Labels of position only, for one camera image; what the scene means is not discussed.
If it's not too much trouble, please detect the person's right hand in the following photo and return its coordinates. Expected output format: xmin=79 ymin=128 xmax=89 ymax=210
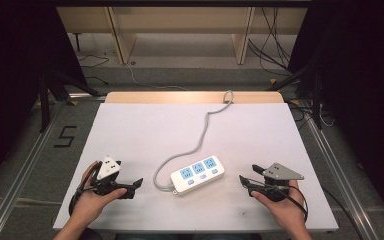
xmin=250 ymin=179 xmax=310 ymax=231

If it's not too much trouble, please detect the grey power strip cable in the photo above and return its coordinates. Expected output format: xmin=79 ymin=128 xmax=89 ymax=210
xmin=152 ymin=89 xmax=235 ymax=193

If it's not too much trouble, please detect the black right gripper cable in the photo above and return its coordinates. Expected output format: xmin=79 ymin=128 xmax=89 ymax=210
xmin=273 ymin=184 xmax=310 ymax=224

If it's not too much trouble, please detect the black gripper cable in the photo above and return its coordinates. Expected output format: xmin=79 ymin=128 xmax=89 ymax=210
xmin=273 ymin=184 xmax=310 ymax=224
xmin=67 ymin=162 xmax=103 ymax=217

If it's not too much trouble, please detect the wooden shelf frame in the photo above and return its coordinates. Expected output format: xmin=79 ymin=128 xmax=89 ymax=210
xmin=56 ymin=5 xmax=310 ymax=66

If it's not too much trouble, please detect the person's left hand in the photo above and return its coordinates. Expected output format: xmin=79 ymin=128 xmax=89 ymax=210
xmin=70 ymin=161 xmax=128 ymax=228

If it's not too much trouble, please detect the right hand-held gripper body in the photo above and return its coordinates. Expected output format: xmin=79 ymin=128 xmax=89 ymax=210
xmin=262 ymin=162 xmax=305 ymax=203

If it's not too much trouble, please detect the bundle of black cables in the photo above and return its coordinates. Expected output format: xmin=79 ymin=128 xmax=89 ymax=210
xmin=247 ymin=6 xmax=294 ymax=77

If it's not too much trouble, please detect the black metal stand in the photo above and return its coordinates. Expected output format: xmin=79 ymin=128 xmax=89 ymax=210
xmin=265 ymin=61 xmax=325 ymax=131
xmin=37 ymin=70 xmax=102 ymax=134

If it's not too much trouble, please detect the white power strip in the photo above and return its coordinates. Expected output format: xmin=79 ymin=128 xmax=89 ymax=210
xmin=170 ymin=154 xmax=226 ymax=197

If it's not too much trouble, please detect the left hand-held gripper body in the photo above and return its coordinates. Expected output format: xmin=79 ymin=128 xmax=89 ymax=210
xmin=91 ymin=155 xmax=123 ymax=196

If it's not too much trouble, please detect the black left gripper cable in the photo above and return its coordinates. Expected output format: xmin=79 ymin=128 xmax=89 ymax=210
xmin=67 ymin=162 xmax=103 ymax=217

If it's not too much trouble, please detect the wooden table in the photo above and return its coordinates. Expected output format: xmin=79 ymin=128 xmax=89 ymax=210
xmin=104 ymin=91 xmax=285 ymax=105

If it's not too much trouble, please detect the thin black floor cable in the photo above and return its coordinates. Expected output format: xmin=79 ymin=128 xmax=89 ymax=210
xmin=75 ymin=54 xmax=111 ymax=86

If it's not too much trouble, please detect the white floor cable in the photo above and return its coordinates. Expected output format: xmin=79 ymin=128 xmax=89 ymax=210
xmin=125 ymin=62 xmax=188 ymax=92

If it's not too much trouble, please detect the dark curtain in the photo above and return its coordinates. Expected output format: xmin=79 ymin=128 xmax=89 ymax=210
xmin=0 ymin=0 xmax=88 ymax=196
xmin=287 ymin=0 xmax=384 ymax=232

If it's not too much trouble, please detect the metal floor rail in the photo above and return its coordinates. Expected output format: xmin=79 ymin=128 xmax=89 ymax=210
xmin=0 ymin=99 xmax=68 ymax=240
xmin=303 ymin=114 xmax=383 ymax=240

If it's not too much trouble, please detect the white table board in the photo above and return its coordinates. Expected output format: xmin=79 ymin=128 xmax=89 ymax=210
xmin=52 ymin=102 xmax=340 ymax=233

